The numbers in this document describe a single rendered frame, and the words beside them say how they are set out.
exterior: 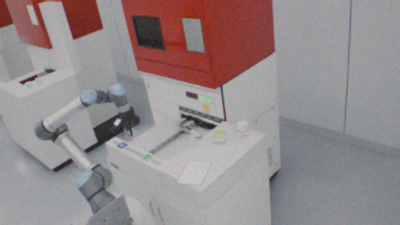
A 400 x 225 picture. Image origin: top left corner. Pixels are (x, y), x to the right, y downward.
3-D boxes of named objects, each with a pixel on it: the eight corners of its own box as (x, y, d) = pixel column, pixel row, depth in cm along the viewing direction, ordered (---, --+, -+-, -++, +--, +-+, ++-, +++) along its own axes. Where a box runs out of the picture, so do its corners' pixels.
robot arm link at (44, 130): (22, 127, 194) (87, 83, 183) (34, 126, 204) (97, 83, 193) (30, 145, 193) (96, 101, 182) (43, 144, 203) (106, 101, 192)
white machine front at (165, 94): (154, 110, 304) (144, 67, 285) (228, 136, 252) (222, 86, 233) (151, 112, 302) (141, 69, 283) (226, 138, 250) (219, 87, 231)
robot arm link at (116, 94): (111, 83, 200) (124, 82, 198) (116, 100, 205) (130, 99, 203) (105, 90, 193) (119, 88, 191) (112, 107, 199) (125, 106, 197)
